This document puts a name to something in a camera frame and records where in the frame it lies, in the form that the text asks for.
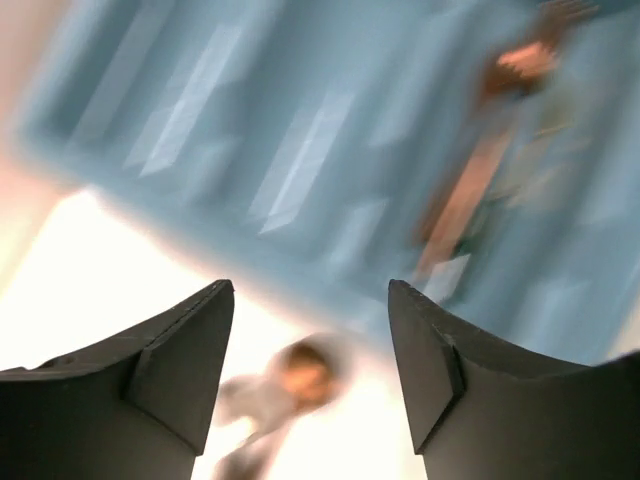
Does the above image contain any blue plastic cutlery tray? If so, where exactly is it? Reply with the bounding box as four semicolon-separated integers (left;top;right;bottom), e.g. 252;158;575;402
16;1;639;363

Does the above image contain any copper fork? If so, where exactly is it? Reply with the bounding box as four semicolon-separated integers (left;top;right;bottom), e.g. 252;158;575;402
413;1;598;280

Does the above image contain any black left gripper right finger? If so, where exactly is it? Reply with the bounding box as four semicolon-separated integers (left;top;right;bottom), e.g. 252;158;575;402
388;280;639;480

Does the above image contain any copper spoon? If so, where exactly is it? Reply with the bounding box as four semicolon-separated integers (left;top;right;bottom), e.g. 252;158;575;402
212;332;352;479

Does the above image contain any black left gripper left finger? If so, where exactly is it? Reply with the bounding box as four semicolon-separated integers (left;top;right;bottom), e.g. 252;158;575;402
1;280;234;480

